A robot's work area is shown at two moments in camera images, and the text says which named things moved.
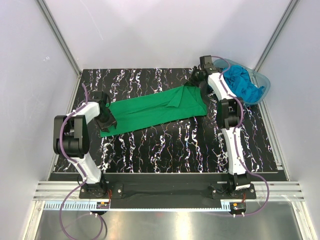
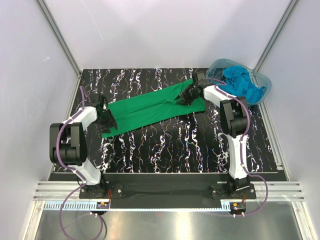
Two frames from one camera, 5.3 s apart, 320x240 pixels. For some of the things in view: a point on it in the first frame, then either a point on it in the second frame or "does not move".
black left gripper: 111,121 does not move
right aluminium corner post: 276,35 does not move
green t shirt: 183,102 does not move
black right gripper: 197,83 → 184,95
